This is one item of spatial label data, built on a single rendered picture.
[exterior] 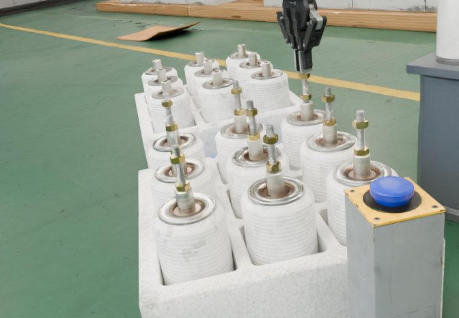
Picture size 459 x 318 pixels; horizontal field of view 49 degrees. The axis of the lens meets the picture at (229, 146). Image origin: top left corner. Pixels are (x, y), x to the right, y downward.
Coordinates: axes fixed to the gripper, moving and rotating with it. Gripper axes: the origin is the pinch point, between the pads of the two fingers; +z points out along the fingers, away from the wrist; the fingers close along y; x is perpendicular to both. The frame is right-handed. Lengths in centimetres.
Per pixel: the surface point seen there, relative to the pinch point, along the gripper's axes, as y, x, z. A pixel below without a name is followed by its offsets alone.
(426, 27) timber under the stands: -122, 136, 34
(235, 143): 1.1, -14.4, 10.9
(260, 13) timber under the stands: -237, 101, 31
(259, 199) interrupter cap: 21.6, -19.6, 10.1
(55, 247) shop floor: -27, -48, 35
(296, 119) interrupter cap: -0.2, -2.1, 10.3
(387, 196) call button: 40.2, -14.4, 2.7
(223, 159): -1.2, -16.3, 14.2
